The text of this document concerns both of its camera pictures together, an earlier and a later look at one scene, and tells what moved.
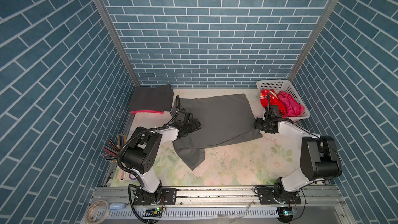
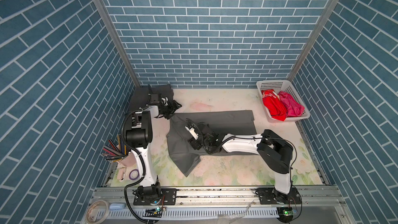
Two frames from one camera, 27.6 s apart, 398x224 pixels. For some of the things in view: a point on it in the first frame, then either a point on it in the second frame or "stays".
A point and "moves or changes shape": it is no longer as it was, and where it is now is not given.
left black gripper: [193, 127] to [170, 108]
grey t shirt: [224, 119] moves or changes shape
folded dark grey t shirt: [158, 98] stays
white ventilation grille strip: [187, 213] stays
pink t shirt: [292, 108] stays
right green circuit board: [286, 213] stays
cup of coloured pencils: [111, 151] stays
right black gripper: [257, 124] to [194, 143]
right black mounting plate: [266, 196] stays
